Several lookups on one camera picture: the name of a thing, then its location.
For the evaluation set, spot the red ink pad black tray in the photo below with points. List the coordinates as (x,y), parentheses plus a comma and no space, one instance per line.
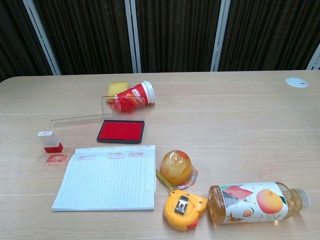
(120,131)

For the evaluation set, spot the clear ink pad lid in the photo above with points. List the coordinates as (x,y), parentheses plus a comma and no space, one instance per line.
(107,110)

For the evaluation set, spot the yellow tape measure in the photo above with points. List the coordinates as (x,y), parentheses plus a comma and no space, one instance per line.
(180,212)

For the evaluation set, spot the grey metal partition post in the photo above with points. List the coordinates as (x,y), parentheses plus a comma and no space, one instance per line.
(41,37)
(314,60)
(220,37)
(133,37)

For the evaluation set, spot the lined white notepad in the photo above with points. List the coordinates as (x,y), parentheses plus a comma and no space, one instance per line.
(105,180)

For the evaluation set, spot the orange fruit jelly cup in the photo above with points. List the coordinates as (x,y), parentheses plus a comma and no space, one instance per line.
(175,167)

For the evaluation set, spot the yellow sponge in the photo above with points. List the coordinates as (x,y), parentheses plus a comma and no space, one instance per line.
(116,87)

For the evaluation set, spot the red paper cup white lid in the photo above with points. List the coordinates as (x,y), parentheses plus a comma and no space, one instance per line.
(140,92)

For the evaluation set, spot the clear stamp with red base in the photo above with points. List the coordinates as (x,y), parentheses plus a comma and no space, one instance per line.
(50,142)

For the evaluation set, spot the juice bottle peach label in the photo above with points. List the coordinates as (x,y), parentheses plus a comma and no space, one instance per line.
(250,202)

